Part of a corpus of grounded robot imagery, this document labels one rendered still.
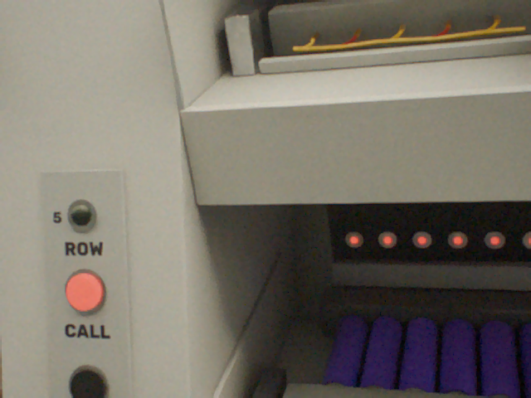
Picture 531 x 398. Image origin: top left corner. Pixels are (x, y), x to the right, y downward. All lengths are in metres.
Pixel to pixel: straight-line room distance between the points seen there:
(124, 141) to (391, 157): 0.12
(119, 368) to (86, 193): 0.08
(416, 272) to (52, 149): 0.23
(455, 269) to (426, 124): 0.18
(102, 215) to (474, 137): 0.16
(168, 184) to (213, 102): 0.04
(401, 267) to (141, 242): 0.19
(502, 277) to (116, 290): 0.24
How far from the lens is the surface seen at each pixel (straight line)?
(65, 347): 0.35
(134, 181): 0.32
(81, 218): 0.33
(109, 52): 0.33
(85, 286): 0.33
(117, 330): 0.33
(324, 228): 0.50
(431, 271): 0.46
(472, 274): 0.46
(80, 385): 0.34
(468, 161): 0.30
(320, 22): 0.37
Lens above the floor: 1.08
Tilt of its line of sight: 3 degrees down
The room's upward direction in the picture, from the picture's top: 2 degrees counter-clockwise
